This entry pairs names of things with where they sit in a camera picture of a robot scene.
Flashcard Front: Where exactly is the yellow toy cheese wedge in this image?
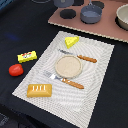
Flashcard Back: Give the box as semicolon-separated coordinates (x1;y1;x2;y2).
65;36;79;48

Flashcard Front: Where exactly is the yellow toy butter box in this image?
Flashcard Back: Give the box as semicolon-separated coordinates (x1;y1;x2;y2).
18;51;37;63

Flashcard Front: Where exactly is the grey toy pot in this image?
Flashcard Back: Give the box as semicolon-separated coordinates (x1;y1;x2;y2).
53;0;74;8

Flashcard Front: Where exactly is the round beige toy plate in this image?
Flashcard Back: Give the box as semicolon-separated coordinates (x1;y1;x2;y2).
55;55;82;78

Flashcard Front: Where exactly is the beige woven placemat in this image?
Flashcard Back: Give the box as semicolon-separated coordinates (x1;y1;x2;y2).
13;31;114;128

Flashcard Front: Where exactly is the orange toy bread loaf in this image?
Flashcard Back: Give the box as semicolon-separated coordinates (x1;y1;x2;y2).
27;84;52;97

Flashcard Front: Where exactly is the red toy tomato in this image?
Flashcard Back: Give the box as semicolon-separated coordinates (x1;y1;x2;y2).
9;64;24;76

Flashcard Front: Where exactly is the black stove burner disc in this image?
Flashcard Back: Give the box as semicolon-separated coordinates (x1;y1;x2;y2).
60;9;76;19

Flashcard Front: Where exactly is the grey toy saucepan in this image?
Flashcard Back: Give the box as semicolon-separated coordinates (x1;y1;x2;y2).
80;2;102;24

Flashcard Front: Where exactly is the beige bowl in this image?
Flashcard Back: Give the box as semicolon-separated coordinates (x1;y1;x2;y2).
116;4;128;30

